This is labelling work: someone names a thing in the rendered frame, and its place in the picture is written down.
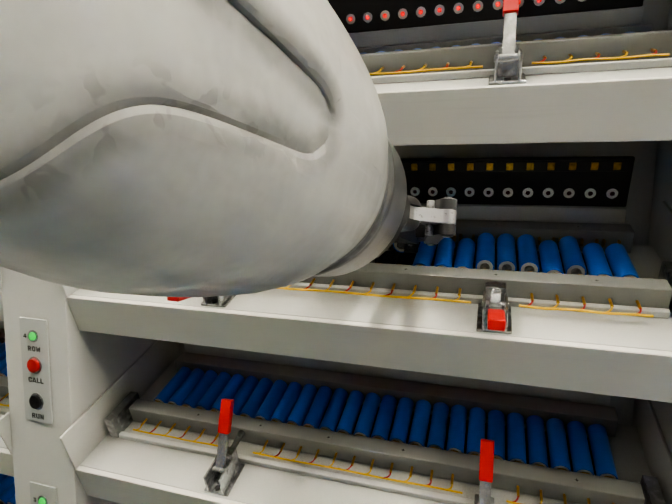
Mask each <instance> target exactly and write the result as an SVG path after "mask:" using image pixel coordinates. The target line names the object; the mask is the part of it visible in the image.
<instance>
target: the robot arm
mask: <svg viewBox="0 0 672 504"><path fill-rule="evenodd" d="M456 210H457V199H454V198H452V197H444V198H442V199H438V200H435V201H434V200H427V205H426V208H425V207H421V204H420V202H419V200H418V199H417V198H415V197H414V196H410V195H407V183H406V176H405V171H404V168H403V164H402V162H401V159H400V157H399V155H398V153H397V151H396V149H395V148H394V146H393V145H392V143H391V142H390V140H389V139H388V137H387V128H386V123H385V118H384V114H383V111H382V107H381V104H380V101H379V98H378V95H377V91H376V88H375V86H374V84H373V81H372V79H371V76H370V74H369V72H368V69H367V67H366V65H365V63H364V61H363V60H362V58H361V56H360V54H359V52H358V50H357V48H356V46H355V44H354V42H353V41H352V39H351V37H350V36H349V34H348V32H347V30H346V29H345V27H344V25H343V24H342V22H341V21H340V19H339V17H338V16H337V14H336V13H335V11H334V10H333V8H332V7H331V5H330V4H329V2H328V1H327V0H0V266H1V267H4V268H7V269H10V270H13V271H16V272H19V273H22V274H25V275H29V276H32V277H35V278H38V279H41V280H44V281H48V282H51V283H55V284H59V285H63V286H68V287H73V288H79V289H85V290H91V291H98V292H105V293H117V294H130V295H143V296H159V297H215V296H228V295H241V294H253V293H258V292H263V291H267V290H272V289H276V288H281V287H285V286H289V285H292V284H295V283H298V282H301V281H303V280H305V279H308V278H310V277H312V276H317V277H331V276H339V275H343V274H347V273H350V272H353V271H355V270H357V269H359V268H361V267H363V266H365V265H366V264H368V263H370V262H371V261H372V260H374V259H376V258H377V257H379V256H380V255H382V254H383V253H384V252H385V251H393V243H397V247H399V248H402V249H404V252H407V253H417V252H418V242H423V241H424V244H426V245H428V246H434V245H436V244H438V243H439V242H440V241H441V240H442V239H443V238H450V237H453V236H455V235H456V217H457V211H456Z"/></svg>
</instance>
